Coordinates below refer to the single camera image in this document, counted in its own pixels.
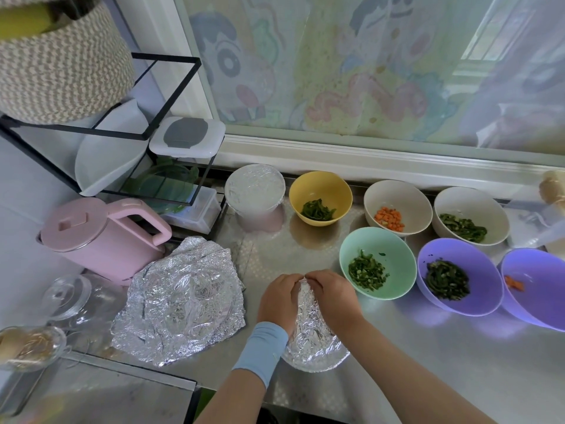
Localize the person's left hand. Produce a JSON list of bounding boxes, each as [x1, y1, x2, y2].
[[257, 273, 307, 337]]

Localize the person's right hand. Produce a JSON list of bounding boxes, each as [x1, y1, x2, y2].
[[304, 269, 365, 339]]

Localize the foil-covered bowl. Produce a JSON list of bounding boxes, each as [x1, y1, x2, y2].
[[282, 278, 353, 375], [224, 163, 287, 216]]

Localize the mint green bowl chopped greens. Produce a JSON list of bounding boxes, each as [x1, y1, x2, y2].
[[339, 227, 418, 302]]

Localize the pink bowl with greens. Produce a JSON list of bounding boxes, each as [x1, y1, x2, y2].
[[231, 209, 284, 234]]

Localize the stack of aluminium foil sheets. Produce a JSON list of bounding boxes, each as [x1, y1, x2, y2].
[[110, 236, 247, 368]]

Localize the yellow bowl with greens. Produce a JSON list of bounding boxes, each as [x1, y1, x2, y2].
[[288, 170, 354, 228]]

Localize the white bowl carrot pieces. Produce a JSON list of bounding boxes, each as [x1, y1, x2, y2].
[[363, 179, 434, 237]]

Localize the purple bowl chopped greens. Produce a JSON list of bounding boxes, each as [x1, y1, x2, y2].
[[416, 237, 506, 318]]

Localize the beige bowl with greens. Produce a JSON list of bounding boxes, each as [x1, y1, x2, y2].
[[431, 186, 511, 248]]

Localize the purple bowl carrot pieces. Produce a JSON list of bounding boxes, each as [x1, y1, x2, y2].
[[498, 248, 565, 333]]

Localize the person's right forearm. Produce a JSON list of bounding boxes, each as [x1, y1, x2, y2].
[[343, 320, 500, 424]]

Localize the stainless steel countertop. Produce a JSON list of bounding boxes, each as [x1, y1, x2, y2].
[[0, 181, 565, 424]]

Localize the light blue wristband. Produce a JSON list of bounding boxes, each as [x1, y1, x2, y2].
[[231, 321, 291, 389]]

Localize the green floor mat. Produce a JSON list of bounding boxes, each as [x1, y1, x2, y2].
[[192, 387, 218, 419]]

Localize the clear plastic box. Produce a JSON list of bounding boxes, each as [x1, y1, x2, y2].
[[161, 185, 221, 236]]

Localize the pink electric kettle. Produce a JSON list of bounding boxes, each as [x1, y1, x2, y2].
[[39, 197, 174, 284]]

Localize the clear glass jar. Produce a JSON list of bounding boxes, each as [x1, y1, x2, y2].
[[41, 273, 94, 322]]

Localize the white plate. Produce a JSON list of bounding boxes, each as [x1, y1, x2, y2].
[[75, 98, 152, 198]]

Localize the window with cartoon film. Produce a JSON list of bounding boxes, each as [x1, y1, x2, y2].
[[119, 0, 565, 195]]

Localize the black metal rack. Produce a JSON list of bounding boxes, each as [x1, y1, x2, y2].
[[0, 52, 227, 216]]

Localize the yellow item in basket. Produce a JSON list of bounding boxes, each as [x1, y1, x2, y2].
[[0, 4, 57, 41]]

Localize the woven rope basket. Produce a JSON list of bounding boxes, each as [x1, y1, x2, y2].
[[0, 0, 136, 126]]

